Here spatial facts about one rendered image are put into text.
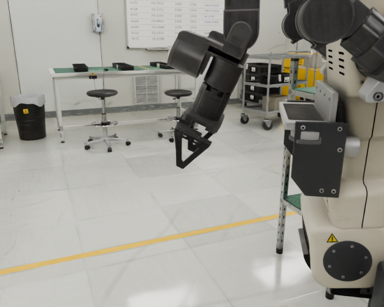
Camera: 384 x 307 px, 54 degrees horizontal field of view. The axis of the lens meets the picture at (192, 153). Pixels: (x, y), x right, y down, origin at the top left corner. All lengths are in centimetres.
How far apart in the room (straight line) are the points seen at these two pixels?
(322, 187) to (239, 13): 40
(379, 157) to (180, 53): 49
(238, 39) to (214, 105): 12
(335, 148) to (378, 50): 23
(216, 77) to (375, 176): 44
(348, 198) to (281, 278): 129
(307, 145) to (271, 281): 136
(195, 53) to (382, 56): 29
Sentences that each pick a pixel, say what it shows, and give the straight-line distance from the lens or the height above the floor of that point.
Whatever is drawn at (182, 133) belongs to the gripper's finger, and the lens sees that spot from 64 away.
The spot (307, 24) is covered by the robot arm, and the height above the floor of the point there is 123.
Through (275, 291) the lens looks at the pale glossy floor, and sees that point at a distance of 201.
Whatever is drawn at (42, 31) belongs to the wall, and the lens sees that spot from 602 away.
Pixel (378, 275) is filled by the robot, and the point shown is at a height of 73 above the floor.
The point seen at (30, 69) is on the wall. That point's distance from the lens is 604.
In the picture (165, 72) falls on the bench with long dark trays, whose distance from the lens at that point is 469.
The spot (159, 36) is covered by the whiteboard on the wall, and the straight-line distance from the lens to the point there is 627.
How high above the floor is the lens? 121
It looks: 18 degrees down
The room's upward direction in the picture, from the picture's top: straight up
